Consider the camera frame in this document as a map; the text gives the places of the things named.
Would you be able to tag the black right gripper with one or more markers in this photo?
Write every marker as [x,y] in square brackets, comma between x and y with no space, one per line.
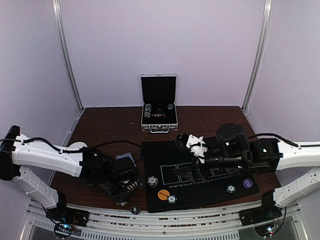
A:
[198,167]

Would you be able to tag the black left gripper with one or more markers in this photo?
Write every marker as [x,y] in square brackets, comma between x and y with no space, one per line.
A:
[119,198]

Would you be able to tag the blue green fifty chip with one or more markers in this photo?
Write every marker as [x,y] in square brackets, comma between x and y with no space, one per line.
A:
[171,199]

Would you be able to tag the orange big blind button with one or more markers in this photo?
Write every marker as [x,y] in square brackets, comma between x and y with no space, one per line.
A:
[163,194]

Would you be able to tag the small chip stack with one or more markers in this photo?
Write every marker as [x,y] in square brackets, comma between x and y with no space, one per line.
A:
[152,181]

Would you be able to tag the purple small blind button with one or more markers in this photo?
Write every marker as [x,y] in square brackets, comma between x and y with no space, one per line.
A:
[247,183]

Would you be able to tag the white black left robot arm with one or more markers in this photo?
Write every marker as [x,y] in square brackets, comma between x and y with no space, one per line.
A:
[117,178]

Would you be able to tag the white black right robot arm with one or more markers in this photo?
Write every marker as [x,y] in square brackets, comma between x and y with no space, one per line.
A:
[233,149]

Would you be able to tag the black poker table mat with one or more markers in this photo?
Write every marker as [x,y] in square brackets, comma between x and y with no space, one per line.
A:
[161,157]

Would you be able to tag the grey playing card deck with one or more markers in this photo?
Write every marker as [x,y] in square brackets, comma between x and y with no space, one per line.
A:
[125,155]

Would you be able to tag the white red bowl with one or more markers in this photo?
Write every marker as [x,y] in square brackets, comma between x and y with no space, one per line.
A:
[78,145]

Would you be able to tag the aluminium poker case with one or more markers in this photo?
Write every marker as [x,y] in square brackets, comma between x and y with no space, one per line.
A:
[159,90]

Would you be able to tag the chips in case right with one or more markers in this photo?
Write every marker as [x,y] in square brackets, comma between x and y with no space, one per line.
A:
[170,106]

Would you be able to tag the chips row in case left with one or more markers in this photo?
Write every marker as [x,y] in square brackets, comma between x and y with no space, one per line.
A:
[147,111]

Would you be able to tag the black white chip on rail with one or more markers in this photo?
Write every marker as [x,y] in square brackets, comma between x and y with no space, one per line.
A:
[135,209]

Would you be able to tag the aluminium frame rail front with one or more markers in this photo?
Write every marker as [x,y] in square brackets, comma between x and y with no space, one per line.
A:
[216,223]

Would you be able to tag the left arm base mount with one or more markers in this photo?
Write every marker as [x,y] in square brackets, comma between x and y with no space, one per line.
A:
[66,221]

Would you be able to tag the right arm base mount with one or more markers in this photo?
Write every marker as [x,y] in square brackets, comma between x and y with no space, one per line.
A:
[261,217]

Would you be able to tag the right aluminium frame post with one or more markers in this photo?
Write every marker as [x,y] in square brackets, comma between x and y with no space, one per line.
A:
[262,41]

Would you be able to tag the aluminium frame post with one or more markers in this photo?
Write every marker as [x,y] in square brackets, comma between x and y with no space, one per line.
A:
[66,57]
[262,41]

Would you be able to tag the left aluminium frame post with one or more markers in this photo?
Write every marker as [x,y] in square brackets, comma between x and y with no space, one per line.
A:
[66,57]

